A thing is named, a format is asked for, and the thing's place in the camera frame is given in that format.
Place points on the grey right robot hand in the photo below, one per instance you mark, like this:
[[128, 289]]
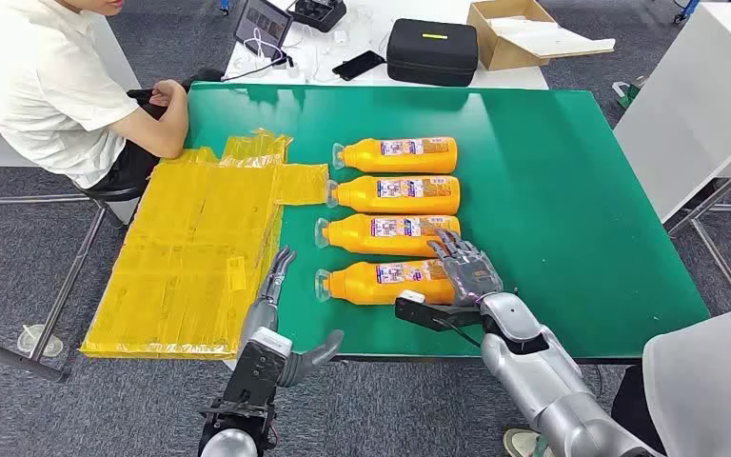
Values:
[[473, 274]]

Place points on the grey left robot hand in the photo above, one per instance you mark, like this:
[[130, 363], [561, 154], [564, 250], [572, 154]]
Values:
[[264, 312]]

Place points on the person's right hand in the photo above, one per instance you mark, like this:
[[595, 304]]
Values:
[[170, 93]]

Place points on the orange detergent bottle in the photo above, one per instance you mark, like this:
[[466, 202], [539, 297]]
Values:
[[397, 197], [378, 236], [378, 284], [397, 158]]

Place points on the person's right forearm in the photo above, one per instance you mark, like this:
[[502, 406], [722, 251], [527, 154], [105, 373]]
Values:
[[176, 129]]

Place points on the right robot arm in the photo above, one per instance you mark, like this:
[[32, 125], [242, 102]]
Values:
[[548, 385]]

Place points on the white table foot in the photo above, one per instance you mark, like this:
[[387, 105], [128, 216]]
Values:
[[230, 364]]

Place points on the blue wheel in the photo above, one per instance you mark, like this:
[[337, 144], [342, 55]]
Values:
[[224, 6], [686, 9]]

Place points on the black stool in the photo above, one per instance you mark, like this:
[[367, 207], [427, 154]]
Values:
[[110, 193]]

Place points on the black tablet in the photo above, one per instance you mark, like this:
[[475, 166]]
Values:
[[264, 22]]

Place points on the person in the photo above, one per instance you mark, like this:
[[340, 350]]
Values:
[[44, 82], [706, 378]]

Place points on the white power block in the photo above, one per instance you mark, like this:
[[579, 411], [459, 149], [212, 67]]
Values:
[[296, 70]]

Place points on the green white floor object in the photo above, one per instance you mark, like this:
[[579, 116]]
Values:
[[627, 94]]

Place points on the black charger box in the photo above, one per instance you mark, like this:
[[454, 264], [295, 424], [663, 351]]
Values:
[[318, 12]]

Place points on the small white adapter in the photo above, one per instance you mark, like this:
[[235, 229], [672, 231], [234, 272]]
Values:
[[341, 36]]

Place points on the black phone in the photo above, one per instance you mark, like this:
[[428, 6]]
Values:
[[359, 65]]

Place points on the white desk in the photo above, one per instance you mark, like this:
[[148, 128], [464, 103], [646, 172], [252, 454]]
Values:
[[517, 79]]

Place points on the white sheet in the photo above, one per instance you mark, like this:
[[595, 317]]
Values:
[[555, 39]]

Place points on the black zip case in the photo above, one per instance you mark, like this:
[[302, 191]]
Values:
[[432, 57]]

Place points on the cardboard box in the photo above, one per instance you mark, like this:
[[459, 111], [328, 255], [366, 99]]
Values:
[[498, 53]]

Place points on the clear plastic cup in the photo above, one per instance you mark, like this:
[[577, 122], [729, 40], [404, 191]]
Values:
[[37, 344]]

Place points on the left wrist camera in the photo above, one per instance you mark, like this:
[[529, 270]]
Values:
[[271, 344]]

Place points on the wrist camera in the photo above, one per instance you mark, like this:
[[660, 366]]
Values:
[[428, 312], [271, 344]]

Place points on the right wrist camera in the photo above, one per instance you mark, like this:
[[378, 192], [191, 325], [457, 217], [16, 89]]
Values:
[[428, 312]]

